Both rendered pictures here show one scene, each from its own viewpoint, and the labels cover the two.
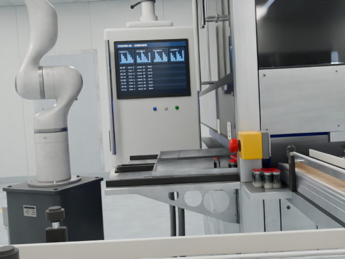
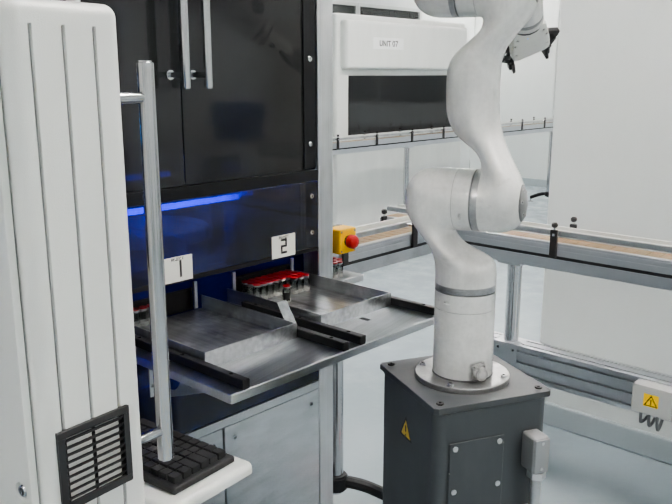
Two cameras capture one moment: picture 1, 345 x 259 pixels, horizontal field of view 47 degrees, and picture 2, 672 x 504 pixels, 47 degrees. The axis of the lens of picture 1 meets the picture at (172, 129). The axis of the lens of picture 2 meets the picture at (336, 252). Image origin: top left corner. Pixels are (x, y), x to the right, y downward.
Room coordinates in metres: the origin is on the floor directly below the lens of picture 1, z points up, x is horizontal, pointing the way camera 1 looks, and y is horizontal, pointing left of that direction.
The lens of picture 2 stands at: (2.74, 1.25, 1.46)
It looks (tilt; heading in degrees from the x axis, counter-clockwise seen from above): 13 degrees down; 222
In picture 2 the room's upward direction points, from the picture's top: straight up
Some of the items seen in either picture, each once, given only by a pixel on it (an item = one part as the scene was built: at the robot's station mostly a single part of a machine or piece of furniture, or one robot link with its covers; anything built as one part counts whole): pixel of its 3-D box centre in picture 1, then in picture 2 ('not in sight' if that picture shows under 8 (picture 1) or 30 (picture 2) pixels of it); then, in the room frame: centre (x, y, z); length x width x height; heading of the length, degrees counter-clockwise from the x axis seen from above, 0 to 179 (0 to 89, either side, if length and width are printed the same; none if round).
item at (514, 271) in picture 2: not in sight; (509, 363); (0.39, -0.03, 0.46); 0.09 x 0.09 x 0.77; 89
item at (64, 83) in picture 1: (58, 98); (451, 228); (1.46, 0.41, 1.16); 0.19 x 0.12 x 0.24; 108
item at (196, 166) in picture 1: (204, 168); (308, 296); (1.34, -0.10, 0.90); 0.34 x 0.26 x 0.04; 89
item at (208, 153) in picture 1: (198, 156); (203, 327); (1.68, -0.11, 0.90); 0.34 x 0.26 x 0.04; 89
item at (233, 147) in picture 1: (235, 145); (351, 241); (1.09, -0.17, 1.00); 0.04 x 0.04 x 0.04; 89
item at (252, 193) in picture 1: (270, 190); (332, 277); (1.07, -0.26, 0.87); 0.14 x 0.13 x 0.02; 89
